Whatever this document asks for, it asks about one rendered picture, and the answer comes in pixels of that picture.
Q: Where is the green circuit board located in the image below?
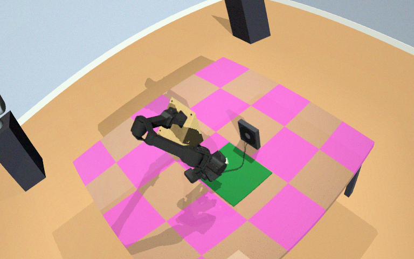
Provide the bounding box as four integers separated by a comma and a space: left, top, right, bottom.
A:
200, 142, 272, 207

